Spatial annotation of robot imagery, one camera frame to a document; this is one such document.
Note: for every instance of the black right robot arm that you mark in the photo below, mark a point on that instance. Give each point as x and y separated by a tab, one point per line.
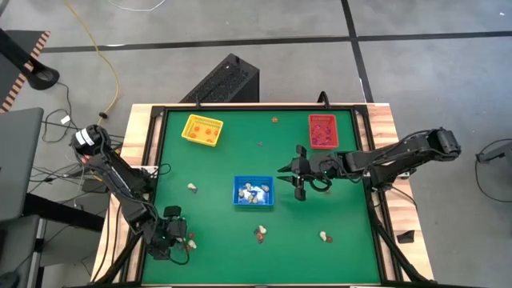
400	154

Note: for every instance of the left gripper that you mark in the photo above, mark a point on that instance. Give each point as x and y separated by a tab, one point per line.
158	240

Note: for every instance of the black desk leg bar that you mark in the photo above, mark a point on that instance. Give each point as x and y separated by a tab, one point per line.
64	212

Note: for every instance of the blue plastic basket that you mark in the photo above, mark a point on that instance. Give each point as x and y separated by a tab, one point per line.
237	202

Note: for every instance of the grey side desk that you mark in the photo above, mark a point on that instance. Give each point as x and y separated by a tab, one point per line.
20	160

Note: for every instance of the green table mat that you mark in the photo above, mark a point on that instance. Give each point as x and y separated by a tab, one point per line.
280	260

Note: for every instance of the red plastic basket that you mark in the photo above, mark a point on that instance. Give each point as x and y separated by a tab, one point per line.
310	132

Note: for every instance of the black computer tower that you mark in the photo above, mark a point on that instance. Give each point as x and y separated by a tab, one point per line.
224	80

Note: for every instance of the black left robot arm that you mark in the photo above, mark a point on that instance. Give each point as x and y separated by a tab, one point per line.
120	180

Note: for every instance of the yellow plastic basket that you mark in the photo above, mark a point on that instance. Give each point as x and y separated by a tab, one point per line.
202	122

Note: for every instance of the hazard-striped floor mat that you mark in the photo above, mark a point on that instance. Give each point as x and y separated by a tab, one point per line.
6	80

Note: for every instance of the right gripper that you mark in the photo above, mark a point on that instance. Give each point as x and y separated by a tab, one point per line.
320	168

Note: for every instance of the black wedge block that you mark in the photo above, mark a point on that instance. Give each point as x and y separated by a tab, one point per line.
406	237

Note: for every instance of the black stand foot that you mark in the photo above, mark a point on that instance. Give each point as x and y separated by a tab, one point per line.
42	76

